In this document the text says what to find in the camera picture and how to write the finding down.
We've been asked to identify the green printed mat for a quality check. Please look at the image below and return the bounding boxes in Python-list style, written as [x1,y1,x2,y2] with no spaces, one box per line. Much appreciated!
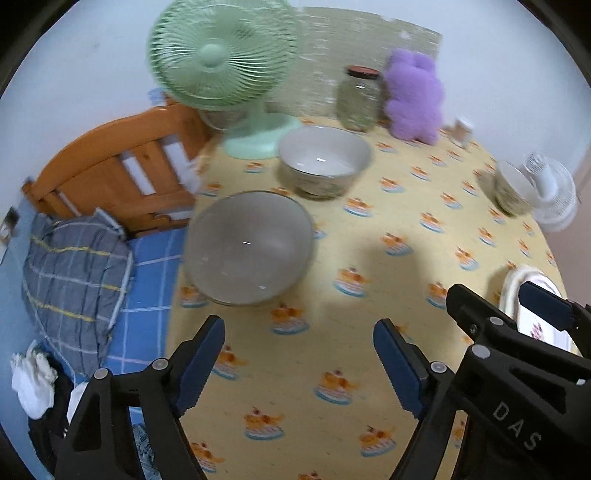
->
[277,7,441,127]

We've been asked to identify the wooden headboard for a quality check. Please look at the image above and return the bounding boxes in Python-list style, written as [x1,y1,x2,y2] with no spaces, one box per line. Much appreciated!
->
[21,104,213,238]

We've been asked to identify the white standing fan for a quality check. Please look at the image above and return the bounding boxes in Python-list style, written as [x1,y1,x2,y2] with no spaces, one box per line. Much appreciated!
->
[517,151,578,233]

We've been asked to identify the floral ceramic bowl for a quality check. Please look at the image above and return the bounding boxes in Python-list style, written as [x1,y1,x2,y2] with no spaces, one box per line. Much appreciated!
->
[494,160,536,217]
[183,191,315,308]
[278,126,372,200]

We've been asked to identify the blue checked bed sheet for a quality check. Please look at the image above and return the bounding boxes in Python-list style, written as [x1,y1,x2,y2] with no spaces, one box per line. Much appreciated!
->
[65,228,190,416]

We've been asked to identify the grey plaid pillow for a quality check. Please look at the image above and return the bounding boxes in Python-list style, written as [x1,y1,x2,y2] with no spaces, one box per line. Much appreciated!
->
[21,208,134,377]

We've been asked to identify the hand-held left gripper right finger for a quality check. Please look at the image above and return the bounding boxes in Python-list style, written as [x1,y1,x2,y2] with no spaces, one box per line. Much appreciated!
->
[373,318,467,480]

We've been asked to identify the yellow printed tablecloth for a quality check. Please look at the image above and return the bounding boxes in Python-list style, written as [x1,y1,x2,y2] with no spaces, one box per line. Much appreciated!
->
[166,115,583,480]

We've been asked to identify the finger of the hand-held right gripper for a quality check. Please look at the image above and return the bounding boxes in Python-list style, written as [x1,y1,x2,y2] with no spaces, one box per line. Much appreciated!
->
[518,281,591,337]
[445,284,591,384]

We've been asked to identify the white cloth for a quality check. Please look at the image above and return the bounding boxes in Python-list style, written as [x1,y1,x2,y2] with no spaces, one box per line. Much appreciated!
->
[11,342,58,421]
[68,382,89,426]

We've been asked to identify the purple plush toy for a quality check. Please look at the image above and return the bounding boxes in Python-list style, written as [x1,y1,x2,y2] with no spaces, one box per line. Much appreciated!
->
[381,48,446,145]

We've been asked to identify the wall socket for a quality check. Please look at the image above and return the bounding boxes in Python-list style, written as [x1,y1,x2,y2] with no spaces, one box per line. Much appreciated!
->
[0,208,21,243]

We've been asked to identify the glass jar with brown lid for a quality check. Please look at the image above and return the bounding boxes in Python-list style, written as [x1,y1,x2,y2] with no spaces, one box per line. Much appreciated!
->
[336,66,382,133]

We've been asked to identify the cotton swab container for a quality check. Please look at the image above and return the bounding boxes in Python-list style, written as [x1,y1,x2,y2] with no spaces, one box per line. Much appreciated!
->
[450,117,474,148]

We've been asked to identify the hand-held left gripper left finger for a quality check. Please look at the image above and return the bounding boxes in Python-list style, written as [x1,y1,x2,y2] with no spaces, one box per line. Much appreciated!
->
[54,315,227,480]

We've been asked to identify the large scalloped floral plate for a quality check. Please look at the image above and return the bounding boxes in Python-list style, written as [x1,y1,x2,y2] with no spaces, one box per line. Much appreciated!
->
[501,265,539,320]

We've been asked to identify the pink rimmed plate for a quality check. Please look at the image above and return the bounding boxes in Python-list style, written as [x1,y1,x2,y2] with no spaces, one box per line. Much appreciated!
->
[515,272,583,356]

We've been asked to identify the green desk fan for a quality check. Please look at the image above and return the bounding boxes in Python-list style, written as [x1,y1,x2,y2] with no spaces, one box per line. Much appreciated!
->
[148,0,303,160]

